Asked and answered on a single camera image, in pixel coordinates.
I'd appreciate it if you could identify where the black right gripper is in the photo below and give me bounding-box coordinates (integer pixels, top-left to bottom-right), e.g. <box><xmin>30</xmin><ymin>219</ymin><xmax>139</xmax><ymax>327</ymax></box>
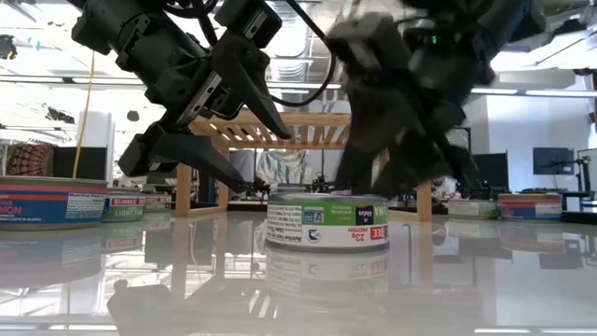
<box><xmin>333</xmin><ymin>46</ymin><xmax>479</xmax><ymax>197</ymax></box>

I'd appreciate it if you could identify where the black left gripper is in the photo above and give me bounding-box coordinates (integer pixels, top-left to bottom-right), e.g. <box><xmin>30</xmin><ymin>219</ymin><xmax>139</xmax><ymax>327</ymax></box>
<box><xmin>116</xmin><ymin>27</ymin><xmax>293</xmax><ymax>192</ymax></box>

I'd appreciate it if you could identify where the salmon can blue red label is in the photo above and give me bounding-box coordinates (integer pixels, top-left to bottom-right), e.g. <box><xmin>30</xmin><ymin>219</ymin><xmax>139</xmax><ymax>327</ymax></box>
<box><xmin>0</xmin><ymin>175</ymin><xmax>108</xmax><ymax>231</ymax></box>
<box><xmin>497</xmin><ymin>192</ymin><xmax>563</xmax><ymax>223</ymax></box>

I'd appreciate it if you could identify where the wooden slatted shelf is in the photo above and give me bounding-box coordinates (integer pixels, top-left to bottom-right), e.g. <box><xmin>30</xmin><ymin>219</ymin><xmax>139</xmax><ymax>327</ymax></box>
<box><xmin>174</xmin><ymin>110</ymin><xmax>433</xmax><ymax>223</ymax></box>

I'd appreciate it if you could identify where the teal patterned cloth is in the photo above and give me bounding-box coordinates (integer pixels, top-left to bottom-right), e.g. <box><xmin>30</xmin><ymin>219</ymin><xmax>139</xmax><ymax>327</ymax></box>
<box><xmin>255</xmin><ymin>148</ymin><xmax>312</xmax><ymax>188</ymax></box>

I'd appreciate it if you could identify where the black screen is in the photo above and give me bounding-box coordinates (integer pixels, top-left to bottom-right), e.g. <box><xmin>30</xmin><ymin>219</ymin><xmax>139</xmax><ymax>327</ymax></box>
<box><xmin>470</xmin><ymin>152</ymin><xmax>509</xmax><ymax>190</ymax></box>

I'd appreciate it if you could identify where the ceiling light strip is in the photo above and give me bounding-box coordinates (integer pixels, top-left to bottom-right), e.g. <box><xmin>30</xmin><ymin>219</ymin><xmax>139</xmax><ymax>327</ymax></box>
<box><xmin>470</xmin><ymin>86</ymin><xmax>520</xmax><ymax>95</ymax></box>
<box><xmin>72</xmin><ymin>77</ymin><xmax>150</xmax><ymax>85</ymax></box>
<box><xmin>524</xmin><ymin>89</ymin><xmax>597</xmax><ymax>99</ymax></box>

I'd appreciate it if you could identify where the black panel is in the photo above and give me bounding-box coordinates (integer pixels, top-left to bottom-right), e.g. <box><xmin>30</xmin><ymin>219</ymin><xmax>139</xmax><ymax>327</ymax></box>
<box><xmin>52</xmin><ymin>147</ymin><xmax>108</xmax><ymax>181</ymax></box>

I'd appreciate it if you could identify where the black stand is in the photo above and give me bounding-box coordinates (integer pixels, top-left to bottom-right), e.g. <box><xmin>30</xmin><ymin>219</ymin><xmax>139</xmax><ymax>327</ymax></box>
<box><xmin>543</xmin><ymin>155</ymin><xmax>593</xmax><ymax>200</ymax></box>

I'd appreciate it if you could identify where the red patterned cloth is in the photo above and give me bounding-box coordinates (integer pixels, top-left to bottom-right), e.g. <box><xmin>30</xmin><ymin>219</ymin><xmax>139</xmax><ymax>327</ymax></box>
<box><xmin>4</xmin><ymin>142</ymin><xmax>56</xmax><ymax>177</ymax></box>

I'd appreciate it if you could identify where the black ceiling device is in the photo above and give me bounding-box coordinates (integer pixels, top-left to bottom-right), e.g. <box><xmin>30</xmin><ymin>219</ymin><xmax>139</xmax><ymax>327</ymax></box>
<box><xmin>0</xmin><ymin>35</ymin><xmax>19</xmax><ymax>61</ymax></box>

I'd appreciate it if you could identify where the silver ventilation duct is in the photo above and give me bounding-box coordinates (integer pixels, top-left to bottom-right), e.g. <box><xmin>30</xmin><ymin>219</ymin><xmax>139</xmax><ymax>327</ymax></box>
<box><xmin>270</xmin><ymin>44</ymin><xmax>327</xmax><ymax>85</ymax></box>

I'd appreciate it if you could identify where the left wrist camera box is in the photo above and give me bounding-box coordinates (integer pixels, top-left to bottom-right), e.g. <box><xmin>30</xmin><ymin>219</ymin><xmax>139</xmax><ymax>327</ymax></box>
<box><xmin>214</xmin><ymin>0</ymin><xmax>284</xmax><ymax>48</ymax></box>

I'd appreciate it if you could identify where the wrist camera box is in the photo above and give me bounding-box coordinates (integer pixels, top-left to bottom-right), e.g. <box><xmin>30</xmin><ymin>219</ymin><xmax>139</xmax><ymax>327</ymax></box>
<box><xmin>214</xmin><ymin>0</ymin><xmax>284</xmax><ymax>48</ymax></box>
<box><xmin>326</xmin><ymin>11</ymin><xmax>411</xmax><ymax>76</ymax></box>

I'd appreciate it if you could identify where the black left camera cable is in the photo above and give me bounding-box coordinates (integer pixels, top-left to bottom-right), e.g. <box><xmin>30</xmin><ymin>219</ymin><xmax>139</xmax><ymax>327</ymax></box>
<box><xmin>268</xmin><ymin>0</ymin><xmax>337</xmax><ymax>108</ymax></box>

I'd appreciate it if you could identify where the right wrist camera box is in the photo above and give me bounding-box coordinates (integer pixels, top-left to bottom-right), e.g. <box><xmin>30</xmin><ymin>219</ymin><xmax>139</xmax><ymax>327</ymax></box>
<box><xmin>326</xmin><ymin>11</ymin><xmax>411</xmax><ymax>76</ymax></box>

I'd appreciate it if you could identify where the yellow cable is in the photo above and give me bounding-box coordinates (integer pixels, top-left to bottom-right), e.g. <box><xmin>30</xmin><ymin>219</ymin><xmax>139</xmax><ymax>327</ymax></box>
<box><xmin>72</xmin><ymin>50</ymin><xmax>97</xmax><ymax>179</ymax></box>

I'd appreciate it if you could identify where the dark wall monitor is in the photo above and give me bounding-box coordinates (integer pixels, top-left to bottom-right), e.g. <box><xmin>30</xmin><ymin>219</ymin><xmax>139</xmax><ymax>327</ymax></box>
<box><xmin>533</xmin><ymin>147</ymin><xmax>576</xmax><ymax>176</ymax></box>

